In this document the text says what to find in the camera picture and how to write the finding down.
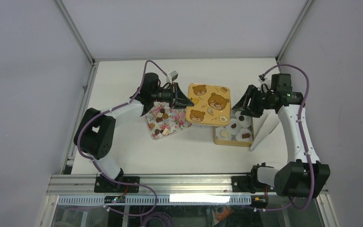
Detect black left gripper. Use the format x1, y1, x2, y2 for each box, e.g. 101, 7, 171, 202
151, 82, 194, 109

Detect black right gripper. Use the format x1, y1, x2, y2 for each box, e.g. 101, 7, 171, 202
232, 85, 275, 118

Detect floral rectangular tray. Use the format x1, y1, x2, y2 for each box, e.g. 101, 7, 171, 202
144, 102, 192, 140

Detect gold square tin box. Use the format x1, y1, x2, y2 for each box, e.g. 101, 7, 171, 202
213, 110, 254, 147

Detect silver square tin lid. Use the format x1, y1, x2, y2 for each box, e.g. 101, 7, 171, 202
185, 83, 231, 126

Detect white dome chocolate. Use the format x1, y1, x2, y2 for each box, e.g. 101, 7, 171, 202
220, 130, 228, 138

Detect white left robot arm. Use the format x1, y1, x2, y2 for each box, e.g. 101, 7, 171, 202
73, 72, 194, 192

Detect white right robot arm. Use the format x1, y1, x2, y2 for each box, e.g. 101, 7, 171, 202
233, 73, 330, 199

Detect caramel ridged round chocolate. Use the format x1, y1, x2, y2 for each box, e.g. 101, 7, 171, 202
162, 113, 169, 119

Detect white rectangular chocolate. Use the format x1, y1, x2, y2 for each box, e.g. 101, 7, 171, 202
162, 128, 169, 136

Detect white paper cup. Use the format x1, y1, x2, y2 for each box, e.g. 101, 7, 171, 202
225, 118, 242, 135
215, 127, 232, 141
235, 128, 253, 142
235, 111, 251, 128

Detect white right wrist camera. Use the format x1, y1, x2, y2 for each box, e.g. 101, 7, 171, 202
259, 74, 271, 86

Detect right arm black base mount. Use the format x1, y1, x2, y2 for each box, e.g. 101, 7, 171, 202
231, 163, 279, 193

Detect white slotted cable duct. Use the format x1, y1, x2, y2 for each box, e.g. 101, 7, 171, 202
58, 194, 251, 206

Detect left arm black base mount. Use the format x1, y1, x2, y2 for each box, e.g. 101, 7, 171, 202
94, 172, 140, 193

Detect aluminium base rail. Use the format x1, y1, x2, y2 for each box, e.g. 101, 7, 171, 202
47, 173, 329, 195

